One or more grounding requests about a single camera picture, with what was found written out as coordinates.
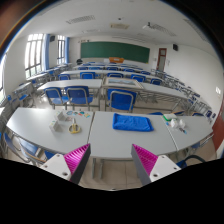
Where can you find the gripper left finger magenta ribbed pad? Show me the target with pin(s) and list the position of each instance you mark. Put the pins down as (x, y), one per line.
(69, 166)

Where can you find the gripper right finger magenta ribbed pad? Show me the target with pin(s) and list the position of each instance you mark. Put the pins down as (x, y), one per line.
(151, 167)

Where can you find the blue folded towel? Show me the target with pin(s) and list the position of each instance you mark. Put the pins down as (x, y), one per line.
(131, 123)

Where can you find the grey desk front left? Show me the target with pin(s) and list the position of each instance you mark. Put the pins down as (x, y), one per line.
(32, 125)

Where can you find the grey desk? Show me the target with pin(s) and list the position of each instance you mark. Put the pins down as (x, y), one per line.
(32, 125)
(195, 130)
(109, 143)

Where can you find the grey desk front middle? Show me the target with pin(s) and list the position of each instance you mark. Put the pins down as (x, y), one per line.
(109, 143)

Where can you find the small white box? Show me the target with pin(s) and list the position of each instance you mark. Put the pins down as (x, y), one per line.
(54, 126)

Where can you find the crumpled white plastic bag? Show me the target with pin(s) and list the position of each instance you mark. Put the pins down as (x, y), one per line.
(177, 123)

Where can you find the white carton box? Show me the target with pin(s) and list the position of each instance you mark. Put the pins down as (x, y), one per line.
(59, 115)

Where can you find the colourful flat cards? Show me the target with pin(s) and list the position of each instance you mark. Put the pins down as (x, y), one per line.
(80, 113)

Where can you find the grey desk front right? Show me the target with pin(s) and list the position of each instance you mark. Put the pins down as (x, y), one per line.
(195, 130)

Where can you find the blue chair under front desk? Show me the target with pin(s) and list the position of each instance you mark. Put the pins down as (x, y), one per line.
(26, 151)

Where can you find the blue chair second row right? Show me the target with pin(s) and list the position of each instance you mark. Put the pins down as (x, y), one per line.
(121, 99)

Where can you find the blue chair second row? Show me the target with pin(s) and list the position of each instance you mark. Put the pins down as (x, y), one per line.
(55, 97)
(79, 96)
(121, 99)

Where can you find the blue chair second row middle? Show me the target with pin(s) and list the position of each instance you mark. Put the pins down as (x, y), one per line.
(79, 96)

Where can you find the blue chair second row left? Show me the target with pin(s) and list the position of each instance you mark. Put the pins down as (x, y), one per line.
(55, 97)

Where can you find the grey desk second row left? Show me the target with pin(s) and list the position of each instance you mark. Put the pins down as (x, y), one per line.
(90, 83)

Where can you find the grey desk second row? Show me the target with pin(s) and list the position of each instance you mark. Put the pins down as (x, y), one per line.
(144, 90)
(90, 83)

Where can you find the grey desk second row right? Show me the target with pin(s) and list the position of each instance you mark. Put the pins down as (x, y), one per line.
(144, 90)

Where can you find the orange lectern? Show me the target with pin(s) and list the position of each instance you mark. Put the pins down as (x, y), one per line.
(116, 60)

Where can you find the green chalkboard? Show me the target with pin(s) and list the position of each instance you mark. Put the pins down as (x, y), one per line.
(115, 49)

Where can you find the brown door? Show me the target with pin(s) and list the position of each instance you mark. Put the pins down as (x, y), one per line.
(161, 59)

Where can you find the window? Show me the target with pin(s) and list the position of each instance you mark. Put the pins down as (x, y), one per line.
(33, 54)
(61, 50)

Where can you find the left window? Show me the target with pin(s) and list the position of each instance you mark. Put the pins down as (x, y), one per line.
(33, 54)

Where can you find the blue curtain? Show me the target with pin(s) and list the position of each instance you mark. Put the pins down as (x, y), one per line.
(46, 53)

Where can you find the ceiling projector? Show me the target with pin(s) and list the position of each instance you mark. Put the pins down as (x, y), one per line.
(149, 26)

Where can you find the wall loudspeaker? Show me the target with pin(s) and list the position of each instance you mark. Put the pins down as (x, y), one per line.
(175, 47)

